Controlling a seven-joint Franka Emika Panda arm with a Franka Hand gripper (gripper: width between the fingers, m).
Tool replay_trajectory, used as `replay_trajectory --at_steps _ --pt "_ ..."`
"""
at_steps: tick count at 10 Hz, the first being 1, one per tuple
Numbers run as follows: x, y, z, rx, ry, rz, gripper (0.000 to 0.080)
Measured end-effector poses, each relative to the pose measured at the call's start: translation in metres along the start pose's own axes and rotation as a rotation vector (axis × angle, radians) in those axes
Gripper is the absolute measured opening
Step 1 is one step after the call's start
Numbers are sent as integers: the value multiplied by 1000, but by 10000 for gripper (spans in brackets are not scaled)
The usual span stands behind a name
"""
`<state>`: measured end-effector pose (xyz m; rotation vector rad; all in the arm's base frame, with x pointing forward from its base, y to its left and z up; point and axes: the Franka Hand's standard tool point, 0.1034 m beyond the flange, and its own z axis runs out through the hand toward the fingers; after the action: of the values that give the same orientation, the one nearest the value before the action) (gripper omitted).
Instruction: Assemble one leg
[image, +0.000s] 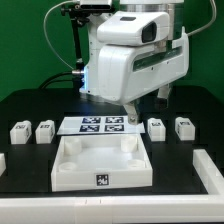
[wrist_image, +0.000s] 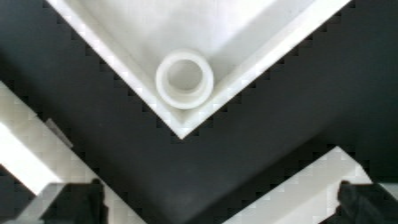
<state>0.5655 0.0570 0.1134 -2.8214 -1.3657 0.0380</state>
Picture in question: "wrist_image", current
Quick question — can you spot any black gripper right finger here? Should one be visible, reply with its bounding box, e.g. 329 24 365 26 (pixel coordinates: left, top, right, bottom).
333 181 398 224

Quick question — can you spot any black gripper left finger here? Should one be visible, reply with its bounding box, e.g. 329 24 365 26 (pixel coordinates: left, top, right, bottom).
41 179 109 224

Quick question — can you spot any white square table top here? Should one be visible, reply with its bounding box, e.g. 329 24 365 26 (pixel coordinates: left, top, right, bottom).
45 0 352 137

